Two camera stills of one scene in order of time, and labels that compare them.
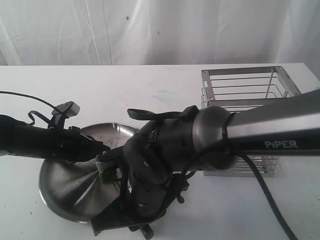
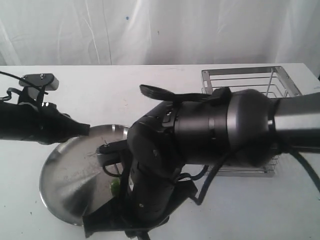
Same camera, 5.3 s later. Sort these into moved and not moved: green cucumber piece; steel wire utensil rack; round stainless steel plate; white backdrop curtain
Moved: green cucumber piece
Not moved: white backdrop curtain; steel wire utensil rack; round stainless steel plate
